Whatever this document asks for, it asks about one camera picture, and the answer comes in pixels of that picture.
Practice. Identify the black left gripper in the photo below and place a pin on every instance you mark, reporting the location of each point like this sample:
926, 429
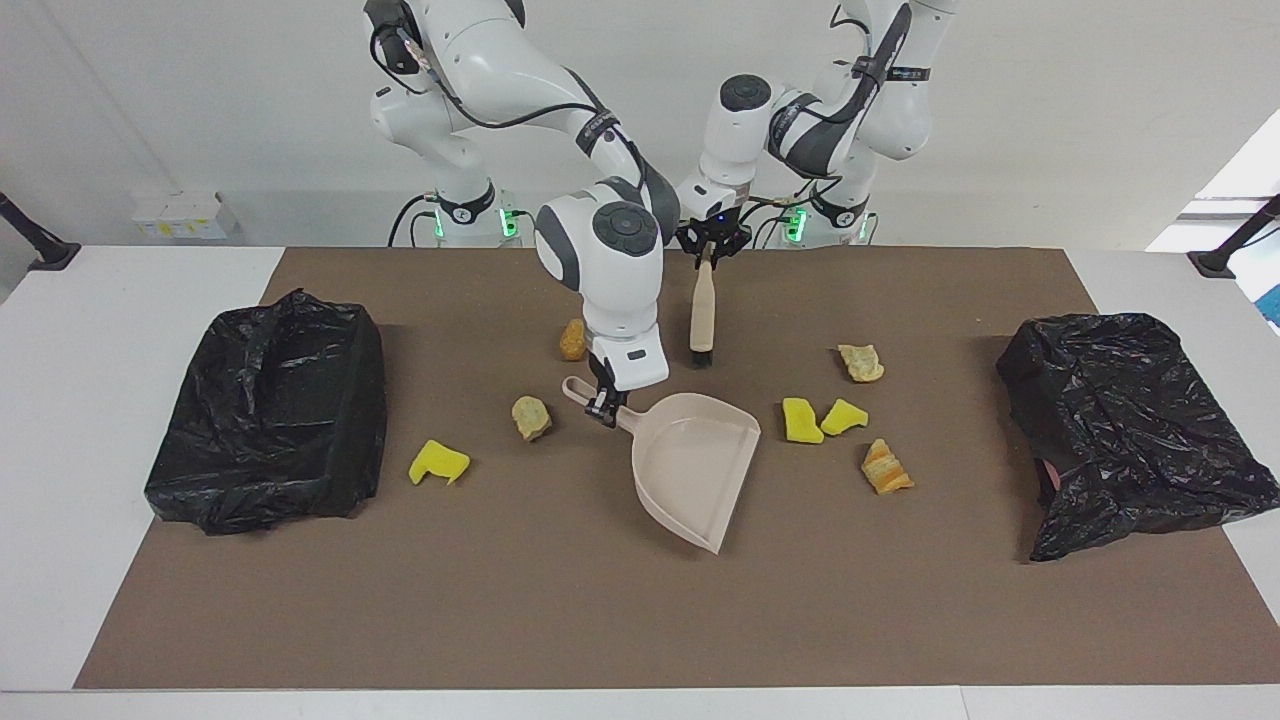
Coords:
715, 225

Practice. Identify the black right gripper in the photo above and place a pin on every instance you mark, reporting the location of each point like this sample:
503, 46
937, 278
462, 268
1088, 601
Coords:
603, 378

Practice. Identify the beige hand brush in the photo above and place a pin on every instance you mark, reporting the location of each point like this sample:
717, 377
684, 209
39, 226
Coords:
703, 320

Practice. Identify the beige plastic dustpan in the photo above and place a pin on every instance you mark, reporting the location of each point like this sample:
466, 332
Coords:
695, 460

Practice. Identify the notched yellow sponge piece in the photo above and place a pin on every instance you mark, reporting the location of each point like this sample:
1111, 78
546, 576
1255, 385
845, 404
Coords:
437, 463

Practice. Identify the pale flaky pastry piece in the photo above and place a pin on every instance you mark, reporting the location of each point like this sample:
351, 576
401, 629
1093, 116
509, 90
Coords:
861, 362

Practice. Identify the yellow sponge block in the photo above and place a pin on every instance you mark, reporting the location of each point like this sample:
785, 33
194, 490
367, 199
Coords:
801, 421

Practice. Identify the yellow sponge wedge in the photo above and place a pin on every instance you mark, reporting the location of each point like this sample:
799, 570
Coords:
843, 417

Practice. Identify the orange striped croissant piece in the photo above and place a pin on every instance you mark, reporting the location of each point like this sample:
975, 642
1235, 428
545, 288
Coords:
886, 468

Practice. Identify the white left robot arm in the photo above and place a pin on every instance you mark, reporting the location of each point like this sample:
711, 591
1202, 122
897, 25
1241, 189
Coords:
730, 150

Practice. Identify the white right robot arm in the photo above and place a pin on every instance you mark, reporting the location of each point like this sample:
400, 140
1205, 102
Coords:
620, 290

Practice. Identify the open black bag-lined bin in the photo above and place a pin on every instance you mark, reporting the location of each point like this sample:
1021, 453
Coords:
270, 420

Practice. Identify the pink plastic bin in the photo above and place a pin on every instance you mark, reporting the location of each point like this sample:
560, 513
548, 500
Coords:
1048, 480

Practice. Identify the crumpled black trash bag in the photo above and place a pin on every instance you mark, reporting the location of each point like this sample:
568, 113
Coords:
1130, 430

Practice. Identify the pale crumpled food piece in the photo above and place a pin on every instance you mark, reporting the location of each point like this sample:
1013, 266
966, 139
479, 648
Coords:
531, 418

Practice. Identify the brown table mat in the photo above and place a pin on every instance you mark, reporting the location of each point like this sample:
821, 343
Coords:
640, 600

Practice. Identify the blue object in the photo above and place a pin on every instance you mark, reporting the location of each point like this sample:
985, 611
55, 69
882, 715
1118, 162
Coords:
1272, 305

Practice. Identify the white wall socket box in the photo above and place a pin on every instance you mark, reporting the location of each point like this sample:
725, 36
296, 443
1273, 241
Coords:
185, 215

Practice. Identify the black camera stand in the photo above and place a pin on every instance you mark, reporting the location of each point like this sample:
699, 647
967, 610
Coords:
55, 258
1212, 265

